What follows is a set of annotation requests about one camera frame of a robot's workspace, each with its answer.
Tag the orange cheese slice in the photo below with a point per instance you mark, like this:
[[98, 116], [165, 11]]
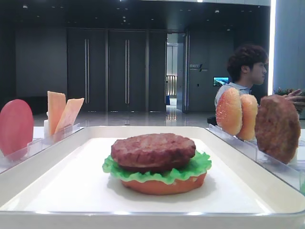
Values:
[[56, 105], [69, 114]]

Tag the brown meat patty on burger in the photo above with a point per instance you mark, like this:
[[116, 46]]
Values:
[[153, 152]]

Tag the green lettuce leaf on burger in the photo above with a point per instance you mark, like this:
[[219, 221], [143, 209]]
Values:
[[197, 166]]

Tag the brown meat patty in rack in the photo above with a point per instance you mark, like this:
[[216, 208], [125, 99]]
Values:
[[277, 128]]

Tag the red tomato slice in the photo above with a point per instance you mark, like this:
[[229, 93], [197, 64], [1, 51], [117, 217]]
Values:
[[16, 129]]

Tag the dark double doors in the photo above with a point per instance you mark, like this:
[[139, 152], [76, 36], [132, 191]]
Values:
[[117, 70]]

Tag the bottom bun on tray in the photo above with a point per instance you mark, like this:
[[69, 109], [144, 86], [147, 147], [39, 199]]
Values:
[[154, 187]]

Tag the sesame top bun front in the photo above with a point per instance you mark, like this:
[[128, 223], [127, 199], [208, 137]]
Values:
[[229, 112]]

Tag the orange bun slice behind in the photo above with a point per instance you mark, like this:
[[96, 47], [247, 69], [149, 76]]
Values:
[[249, 112]]

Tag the person in blue shirt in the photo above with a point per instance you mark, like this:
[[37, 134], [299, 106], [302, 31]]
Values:
[[246, 68]]

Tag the white rectangular serving tray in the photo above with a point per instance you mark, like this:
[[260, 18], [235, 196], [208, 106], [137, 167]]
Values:
[[64, 187]]

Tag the small wall display screen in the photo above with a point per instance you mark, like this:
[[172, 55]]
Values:
[[220, 81]]

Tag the clear left rack front rail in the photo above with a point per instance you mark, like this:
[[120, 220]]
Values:
[[34, 147]]

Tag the clear rack rail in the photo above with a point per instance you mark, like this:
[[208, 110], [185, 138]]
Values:
[[293, 173], [34, 147]]

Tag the clear right rack front rail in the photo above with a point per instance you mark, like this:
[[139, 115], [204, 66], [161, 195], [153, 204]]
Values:
[[293, 173]]

